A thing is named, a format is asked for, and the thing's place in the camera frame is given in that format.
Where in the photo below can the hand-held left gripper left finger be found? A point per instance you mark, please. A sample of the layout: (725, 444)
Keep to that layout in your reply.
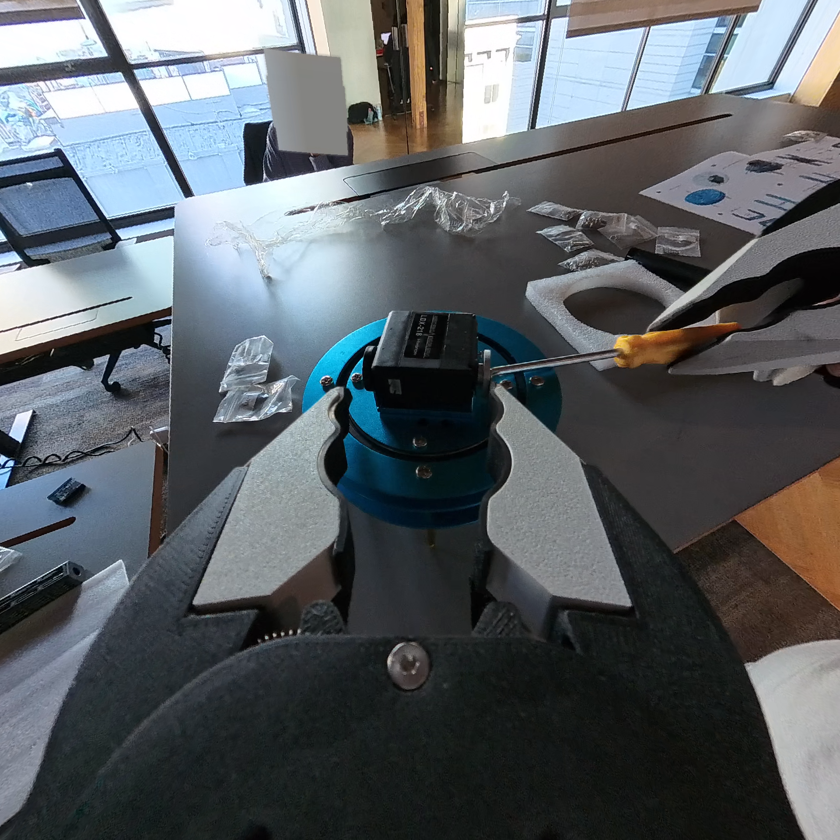
(282, 512)

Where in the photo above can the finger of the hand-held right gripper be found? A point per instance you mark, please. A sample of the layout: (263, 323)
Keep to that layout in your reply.
(754, 269)
(774, 344)

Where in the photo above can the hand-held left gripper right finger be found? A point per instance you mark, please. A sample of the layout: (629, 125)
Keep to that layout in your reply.
(551, 525)

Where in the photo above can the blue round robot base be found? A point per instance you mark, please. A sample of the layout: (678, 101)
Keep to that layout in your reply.
(394, 485)

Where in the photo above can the black servo motor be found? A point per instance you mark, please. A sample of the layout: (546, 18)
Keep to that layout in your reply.
(420, 367)

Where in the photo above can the dark side desk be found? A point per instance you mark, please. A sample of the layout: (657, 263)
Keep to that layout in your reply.
(98, 525)

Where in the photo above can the dark grey desk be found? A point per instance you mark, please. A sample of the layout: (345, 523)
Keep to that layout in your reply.
(367, 275)

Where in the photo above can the light desk with wheeled legs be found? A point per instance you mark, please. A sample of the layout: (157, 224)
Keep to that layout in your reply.
(65, 295)

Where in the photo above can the single clear screw bag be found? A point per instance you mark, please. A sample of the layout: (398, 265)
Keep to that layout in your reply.
(804, 136)

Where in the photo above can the open instruction booklet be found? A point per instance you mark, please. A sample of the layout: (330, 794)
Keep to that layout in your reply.
(682, 184)

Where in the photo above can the small clear plastic bag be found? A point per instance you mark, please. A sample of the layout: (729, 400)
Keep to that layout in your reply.
(246, 361)
(256, 400)

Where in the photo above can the group of screw bags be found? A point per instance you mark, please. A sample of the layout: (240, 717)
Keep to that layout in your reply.
(617, 229)

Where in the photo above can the white foam square with hole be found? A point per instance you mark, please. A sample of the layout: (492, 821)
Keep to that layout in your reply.
(558, 295)

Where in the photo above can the small black plastic part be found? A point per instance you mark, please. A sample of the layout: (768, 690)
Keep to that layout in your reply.
(65, 491)

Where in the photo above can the beige roller blind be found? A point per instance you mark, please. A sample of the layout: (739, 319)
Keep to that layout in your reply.
(656, 16)

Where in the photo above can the black-framed window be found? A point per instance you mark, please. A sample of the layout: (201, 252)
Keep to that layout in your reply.
(197, 98)
(590, 72)

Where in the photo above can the long black box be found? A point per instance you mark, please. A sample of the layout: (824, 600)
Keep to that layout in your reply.
(39, 594)

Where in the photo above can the white flat panel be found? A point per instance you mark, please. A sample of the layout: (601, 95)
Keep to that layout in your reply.
(19, 433)

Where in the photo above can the crumpled clear plastic wrap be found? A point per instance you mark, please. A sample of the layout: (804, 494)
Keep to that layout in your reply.
(459, 210)

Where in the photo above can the person's white shirt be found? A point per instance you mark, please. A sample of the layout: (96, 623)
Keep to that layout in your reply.
(807, 722)

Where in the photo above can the black office chair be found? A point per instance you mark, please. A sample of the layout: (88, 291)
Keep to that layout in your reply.
(253, 151)

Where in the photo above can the black mesh chair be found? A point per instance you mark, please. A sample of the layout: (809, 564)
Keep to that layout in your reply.
(46, 210)

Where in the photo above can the wooden pillar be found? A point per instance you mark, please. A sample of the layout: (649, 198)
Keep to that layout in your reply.
(417, 65)

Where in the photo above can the black bag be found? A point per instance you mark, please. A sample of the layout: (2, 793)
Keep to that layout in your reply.
(362, 113)

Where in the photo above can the brown roller blind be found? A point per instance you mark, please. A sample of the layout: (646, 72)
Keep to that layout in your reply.
(33, 10)

